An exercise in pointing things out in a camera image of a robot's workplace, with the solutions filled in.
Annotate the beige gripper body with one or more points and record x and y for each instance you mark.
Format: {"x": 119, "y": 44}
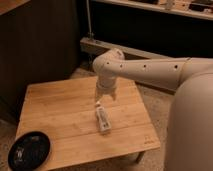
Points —
{"x": 106, "y": 85}

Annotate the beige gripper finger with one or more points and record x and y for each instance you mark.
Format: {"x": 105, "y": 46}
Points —
{"x": 98, "y": 95}
{"x": 113, "y": 95}

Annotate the white bottle with label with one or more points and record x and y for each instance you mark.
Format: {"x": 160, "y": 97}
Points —
{"x": 102, "y": 117}

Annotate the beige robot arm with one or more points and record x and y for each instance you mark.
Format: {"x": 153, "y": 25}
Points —
{"x": 189, "y": 139}

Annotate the light wooden table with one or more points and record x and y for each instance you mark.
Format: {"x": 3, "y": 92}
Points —
{"x": 65, "y": 111}

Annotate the grey metal beam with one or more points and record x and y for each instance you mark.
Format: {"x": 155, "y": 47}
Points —
{"x": 97, "y": 47}

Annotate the vertical metal pole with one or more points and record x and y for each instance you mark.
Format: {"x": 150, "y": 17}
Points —
{"x": 90, "y": 32}

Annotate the dark wooden cabinet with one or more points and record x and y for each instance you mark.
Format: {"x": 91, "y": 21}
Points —
{"x": 39, "y": 42}

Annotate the wooden shelf with items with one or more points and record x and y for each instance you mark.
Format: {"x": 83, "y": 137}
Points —
{"x": 167, "y": 8}

